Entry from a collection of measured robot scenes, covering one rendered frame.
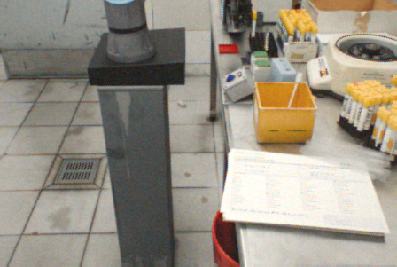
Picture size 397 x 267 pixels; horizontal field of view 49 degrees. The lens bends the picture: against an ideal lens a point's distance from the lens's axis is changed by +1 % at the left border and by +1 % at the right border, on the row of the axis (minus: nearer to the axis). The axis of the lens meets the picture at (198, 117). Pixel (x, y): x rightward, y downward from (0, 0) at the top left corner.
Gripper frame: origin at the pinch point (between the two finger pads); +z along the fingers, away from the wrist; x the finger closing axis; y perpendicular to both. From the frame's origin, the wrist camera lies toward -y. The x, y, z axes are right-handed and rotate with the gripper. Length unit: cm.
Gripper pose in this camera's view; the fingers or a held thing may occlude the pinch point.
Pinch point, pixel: (237, 25)
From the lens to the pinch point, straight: 166.3
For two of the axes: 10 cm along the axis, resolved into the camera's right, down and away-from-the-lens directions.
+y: 0.1, 8.8, -4.7
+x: 10.0, -0.1, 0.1
